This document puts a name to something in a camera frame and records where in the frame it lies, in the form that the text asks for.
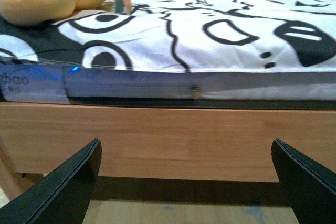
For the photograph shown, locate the grey zippered mattress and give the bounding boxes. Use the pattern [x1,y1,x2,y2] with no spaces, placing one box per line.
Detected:
[1,57,335,105]

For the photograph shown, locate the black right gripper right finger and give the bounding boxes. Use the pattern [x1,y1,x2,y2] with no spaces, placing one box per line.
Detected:
[271,139,335,223]

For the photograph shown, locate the black white patterned bedsheet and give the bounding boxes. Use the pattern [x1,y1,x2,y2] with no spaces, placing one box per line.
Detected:
[1,0,335,73]

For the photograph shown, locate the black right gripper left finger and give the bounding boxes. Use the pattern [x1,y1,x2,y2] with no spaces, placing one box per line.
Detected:
[1,139,102,223]

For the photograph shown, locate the wooden bed frame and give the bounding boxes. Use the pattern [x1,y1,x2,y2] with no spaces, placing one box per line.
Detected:
[1,102,335,199]

